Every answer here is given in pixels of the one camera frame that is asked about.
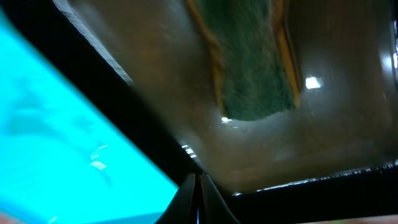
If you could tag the green yellow sponge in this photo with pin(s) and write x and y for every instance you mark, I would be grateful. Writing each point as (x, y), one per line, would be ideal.
(252, 61)

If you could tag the teal plastic tray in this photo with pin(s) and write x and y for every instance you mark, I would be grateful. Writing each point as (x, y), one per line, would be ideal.
(62, 161)

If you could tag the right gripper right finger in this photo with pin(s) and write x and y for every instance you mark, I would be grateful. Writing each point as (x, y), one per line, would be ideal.
(213, 209)

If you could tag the black water tray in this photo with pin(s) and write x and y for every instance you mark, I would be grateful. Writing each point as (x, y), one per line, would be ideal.
(146, 66)

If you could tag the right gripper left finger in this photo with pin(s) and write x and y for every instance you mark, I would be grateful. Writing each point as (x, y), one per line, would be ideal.
(183, 207)

